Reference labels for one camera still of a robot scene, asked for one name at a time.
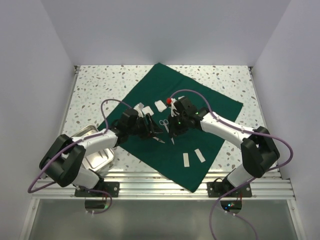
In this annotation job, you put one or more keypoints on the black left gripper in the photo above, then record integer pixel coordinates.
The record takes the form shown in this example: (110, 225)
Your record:
(150, 129)

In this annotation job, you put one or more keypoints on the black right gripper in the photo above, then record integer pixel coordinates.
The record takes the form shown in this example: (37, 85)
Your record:
(174, 130)

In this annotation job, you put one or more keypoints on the silver scalpel handle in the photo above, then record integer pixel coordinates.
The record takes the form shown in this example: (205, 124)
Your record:
(158, 139)

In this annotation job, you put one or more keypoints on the small silver scissors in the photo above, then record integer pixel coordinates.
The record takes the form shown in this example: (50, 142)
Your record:
(164, 123)

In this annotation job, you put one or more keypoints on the white strip packet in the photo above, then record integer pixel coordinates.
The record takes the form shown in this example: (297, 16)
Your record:
(186, 162)
(200, 155)

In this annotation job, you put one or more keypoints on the stainless steel tray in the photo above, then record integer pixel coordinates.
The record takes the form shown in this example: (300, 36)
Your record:
(97, 160)

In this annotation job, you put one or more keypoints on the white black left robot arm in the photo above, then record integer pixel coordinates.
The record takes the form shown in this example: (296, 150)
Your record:
(63, 161)

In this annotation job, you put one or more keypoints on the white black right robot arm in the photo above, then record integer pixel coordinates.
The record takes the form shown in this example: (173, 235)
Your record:
(258, 151)

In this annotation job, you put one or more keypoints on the green surgical cloth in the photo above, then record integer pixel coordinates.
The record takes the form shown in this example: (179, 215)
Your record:
(159, 84)

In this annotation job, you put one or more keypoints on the white gauze pad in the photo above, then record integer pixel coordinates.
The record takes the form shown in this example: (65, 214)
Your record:
(147, 110)
(160, 106)

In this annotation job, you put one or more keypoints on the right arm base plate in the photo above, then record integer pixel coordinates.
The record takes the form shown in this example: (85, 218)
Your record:
(216, 189)

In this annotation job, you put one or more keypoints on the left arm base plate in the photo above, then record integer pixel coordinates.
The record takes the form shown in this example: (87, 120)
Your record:
(110, 190)

